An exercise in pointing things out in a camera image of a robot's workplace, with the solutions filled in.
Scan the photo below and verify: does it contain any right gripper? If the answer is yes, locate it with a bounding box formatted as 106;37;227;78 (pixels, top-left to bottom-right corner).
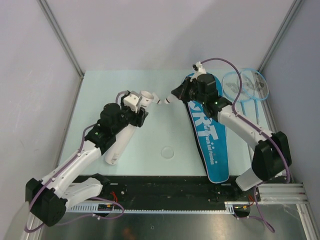
172;76;207;105

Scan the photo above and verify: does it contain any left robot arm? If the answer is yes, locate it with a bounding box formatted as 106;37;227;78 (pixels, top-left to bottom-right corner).
25;91;155;227

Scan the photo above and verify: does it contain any blue racket bag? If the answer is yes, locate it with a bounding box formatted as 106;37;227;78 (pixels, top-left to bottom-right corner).
180;72;231;185

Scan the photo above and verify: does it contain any clear tube lid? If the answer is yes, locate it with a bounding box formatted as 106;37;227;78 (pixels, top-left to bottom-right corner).
160;146;175;160

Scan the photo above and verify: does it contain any aluminium frame rail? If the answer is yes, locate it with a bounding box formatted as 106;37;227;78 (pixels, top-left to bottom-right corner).
61;183;308;215

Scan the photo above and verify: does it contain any white shuttlecock tube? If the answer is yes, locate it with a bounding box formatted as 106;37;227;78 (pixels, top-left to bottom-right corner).
104;90;153;165

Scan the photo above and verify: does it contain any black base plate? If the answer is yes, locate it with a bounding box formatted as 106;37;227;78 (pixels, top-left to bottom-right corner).
98;175;263;212

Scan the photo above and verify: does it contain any right aluminium corner post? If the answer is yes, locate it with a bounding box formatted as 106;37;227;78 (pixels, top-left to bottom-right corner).
257;0;305;72

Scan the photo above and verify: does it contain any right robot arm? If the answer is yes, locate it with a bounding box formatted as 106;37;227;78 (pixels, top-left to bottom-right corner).
170;73;292;201

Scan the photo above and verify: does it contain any white plastic shuttlecock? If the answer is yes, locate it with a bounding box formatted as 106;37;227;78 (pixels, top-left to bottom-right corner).
152;92;162;105
164;94;177;105

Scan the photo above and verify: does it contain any left aluminium corner post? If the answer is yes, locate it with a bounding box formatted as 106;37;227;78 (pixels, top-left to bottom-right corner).
36;0;85;77

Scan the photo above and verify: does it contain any aluminium corner post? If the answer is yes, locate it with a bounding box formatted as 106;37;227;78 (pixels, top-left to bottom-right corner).
36;0;85;77
257;0;305;72

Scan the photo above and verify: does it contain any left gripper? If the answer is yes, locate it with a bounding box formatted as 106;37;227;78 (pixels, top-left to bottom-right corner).
112;96;148;135

